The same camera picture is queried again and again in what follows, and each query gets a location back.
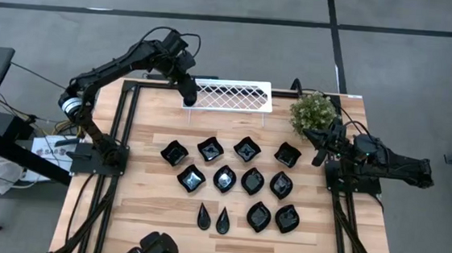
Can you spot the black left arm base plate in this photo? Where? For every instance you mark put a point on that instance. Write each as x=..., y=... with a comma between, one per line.
x=85, y=167

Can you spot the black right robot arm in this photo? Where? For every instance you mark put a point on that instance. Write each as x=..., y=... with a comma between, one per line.
x=404, y=167

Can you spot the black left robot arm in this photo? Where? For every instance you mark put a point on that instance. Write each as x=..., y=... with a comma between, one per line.
x=109, y=66

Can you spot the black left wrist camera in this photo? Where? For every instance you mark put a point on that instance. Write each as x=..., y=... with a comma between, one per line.
x=175, y=41

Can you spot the white cardboard box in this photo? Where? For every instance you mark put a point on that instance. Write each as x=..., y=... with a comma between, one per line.
x=48, y=151

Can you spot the green artificial potted plant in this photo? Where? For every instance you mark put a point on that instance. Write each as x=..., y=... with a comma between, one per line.
x=312, y=113

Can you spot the white lattice shelf rack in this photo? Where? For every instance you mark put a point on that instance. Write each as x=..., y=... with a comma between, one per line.
x=231, y=109

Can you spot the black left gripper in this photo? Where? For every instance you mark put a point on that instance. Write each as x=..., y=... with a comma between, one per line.
x=182, y=68

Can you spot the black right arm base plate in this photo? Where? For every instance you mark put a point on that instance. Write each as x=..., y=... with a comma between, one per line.
x=370, y=189

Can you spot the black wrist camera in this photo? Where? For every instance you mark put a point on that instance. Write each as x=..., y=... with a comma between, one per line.
x=339, y=127
x=175, y=41

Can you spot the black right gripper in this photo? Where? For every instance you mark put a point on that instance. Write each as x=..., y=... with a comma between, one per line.
x=335, y=145

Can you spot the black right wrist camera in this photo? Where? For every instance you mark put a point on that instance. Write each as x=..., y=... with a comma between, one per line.
x=339, y=127

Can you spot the black wavy square mini plate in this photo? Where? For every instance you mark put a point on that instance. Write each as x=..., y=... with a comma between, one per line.
x=210, y=149
x=287, y=155
x=174, y=153
x=191, y=179
x=247, y=149

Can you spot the black bulky device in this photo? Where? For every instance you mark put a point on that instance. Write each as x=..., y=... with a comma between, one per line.
x=153, y=248

